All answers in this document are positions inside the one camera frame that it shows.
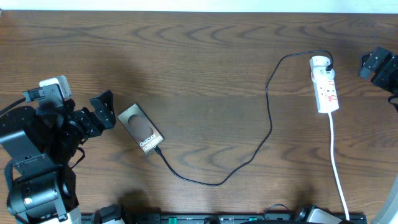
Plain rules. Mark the Galaxy S25 Ultra smartphone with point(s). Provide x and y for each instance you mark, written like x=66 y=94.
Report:
x=141 y=128

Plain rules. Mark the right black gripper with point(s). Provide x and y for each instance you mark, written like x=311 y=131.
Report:
x=383 y=78

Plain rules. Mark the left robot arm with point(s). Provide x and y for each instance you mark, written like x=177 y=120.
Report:
x=41 y=141

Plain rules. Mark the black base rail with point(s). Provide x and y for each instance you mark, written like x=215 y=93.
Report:
x=276 y=213

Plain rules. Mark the white power strip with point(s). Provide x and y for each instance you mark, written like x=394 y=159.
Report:
x=325 y=90

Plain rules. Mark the white USB charger adapter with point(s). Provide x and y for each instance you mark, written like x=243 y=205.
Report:
x=319 y=61

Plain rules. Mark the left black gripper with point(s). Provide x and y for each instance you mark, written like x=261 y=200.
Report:
x=89 y=129

